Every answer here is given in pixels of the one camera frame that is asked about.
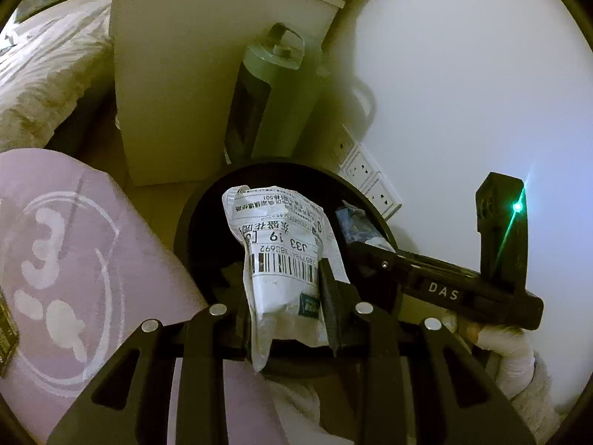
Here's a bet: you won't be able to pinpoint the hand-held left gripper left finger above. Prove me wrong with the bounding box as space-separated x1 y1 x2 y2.
46 304 254 445

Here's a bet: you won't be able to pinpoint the white wall sockets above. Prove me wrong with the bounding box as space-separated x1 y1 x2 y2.
332 123 402 222

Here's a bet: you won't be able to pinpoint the bed with white bedding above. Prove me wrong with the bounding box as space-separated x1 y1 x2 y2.
0 0 117 151

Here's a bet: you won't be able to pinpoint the white shipping bag with barcode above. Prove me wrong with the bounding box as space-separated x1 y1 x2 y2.
221 185 344 374

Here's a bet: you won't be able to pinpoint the black trash bin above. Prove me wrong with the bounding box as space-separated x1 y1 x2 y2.
173 161 405 382

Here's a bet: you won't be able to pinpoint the round purple rug white print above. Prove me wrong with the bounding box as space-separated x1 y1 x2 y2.
0 148 334 445

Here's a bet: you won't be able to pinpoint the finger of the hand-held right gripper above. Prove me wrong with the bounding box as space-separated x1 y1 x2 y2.
345 238 400 289

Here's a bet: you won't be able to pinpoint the blue packet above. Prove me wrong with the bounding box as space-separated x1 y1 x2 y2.
335 199 396 254

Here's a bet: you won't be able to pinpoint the white cabinet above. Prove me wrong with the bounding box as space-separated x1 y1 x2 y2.
111 0 346 189

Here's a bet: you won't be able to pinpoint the person's right hand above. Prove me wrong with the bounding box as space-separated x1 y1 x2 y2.
445 313 485 348

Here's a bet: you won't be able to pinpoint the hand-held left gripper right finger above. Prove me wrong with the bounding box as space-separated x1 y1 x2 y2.
319 257 534 445

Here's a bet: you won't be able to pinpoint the green air purifier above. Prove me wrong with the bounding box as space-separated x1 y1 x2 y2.
224 23 321 168

